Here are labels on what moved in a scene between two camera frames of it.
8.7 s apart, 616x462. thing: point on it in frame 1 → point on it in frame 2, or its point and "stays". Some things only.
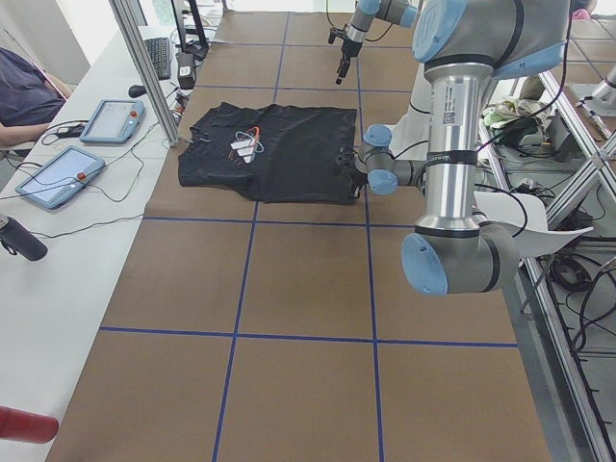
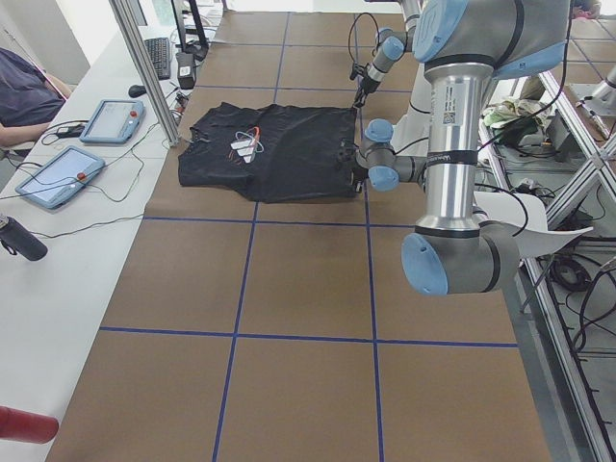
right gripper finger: (333, 32) → (358, 69)
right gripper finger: (344, 70) → (361, 97)
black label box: (187, 69) stays
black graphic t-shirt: (274, 153) stays
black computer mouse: (136, 90) stays
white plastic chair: (522, 220) stays
